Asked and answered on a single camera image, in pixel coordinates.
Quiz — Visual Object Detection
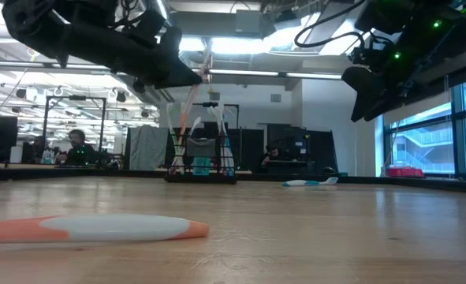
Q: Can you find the black wire caddy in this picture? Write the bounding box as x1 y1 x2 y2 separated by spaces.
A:
164 126 242 185

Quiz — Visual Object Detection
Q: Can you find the clear plastic cup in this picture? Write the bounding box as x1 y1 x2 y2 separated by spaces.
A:
186 137 217 158

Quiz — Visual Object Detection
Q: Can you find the person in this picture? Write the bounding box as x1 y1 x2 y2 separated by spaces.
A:
260 144 281 166
57 129 99 166
31 136 50 165

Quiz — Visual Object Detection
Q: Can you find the black table frame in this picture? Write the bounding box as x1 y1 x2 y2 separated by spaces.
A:
0 165 466 194

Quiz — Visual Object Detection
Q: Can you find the red box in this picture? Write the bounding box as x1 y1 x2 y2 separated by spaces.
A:
388 166 426 178

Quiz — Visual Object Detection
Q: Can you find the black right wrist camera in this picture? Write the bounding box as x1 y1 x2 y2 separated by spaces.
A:
349 45 380 68

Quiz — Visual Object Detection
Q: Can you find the black partition wall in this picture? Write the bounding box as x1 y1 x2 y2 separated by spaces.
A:
165 124 339 177

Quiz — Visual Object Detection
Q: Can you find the gray fabric curtain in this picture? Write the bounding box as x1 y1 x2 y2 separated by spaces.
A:
126 125 170 171

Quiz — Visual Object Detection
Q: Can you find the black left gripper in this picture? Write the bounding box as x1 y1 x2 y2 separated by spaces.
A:
98 11 203 94

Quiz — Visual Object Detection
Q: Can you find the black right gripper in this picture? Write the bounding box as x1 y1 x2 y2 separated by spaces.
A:
341 50 431 122

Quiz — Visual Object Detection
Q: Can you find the teal mouthwash bottle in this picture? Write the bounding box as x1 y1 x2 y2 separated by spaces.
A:
192 156 212 177

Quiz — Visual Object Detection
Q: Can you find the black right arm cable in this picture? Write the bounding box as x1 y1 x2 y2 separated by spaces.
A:
294 0 366 49

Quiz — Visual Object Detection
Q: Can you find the ceiling light panel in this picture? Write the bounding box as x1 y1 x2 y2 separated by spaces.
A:
179 35 285 55

